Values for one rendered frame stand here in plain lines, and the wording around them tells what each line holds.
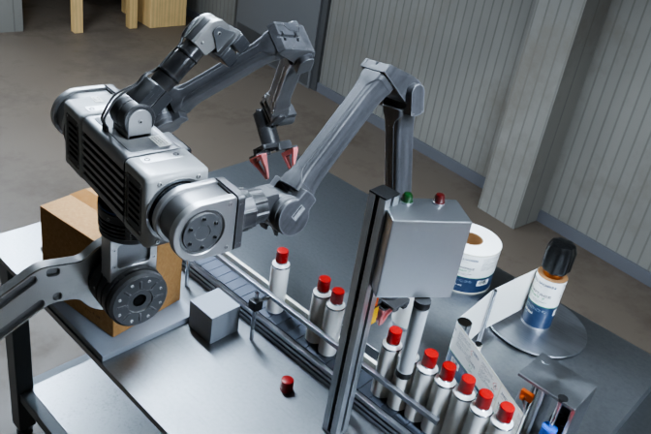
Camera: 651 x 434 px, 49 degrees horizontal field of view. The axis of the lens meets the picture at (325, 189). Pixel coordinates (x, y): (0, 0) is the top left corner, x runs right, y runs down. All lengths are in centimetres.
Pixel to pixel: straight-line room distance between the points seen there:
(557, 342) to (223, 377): 97
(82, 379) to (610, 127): 316
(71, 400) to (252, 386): 98
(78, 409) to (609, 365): 173
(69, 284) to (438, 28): 389
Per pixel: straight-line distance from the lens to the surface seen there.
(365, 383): 188
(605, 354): 227
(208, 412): 182
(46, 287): 167
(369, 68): 150
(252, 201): 135
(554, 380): 166
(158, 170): 133
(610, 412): 208
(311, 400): 188
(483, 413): 166
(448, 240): 144
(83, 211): 199
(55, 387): 277
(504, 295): 209
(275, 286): 198
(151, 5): 732
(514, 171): 454
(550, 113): 433
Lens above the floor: 215
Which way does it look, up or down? 28 degrees down
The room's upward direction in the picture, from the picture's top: 9 degrees clockwise
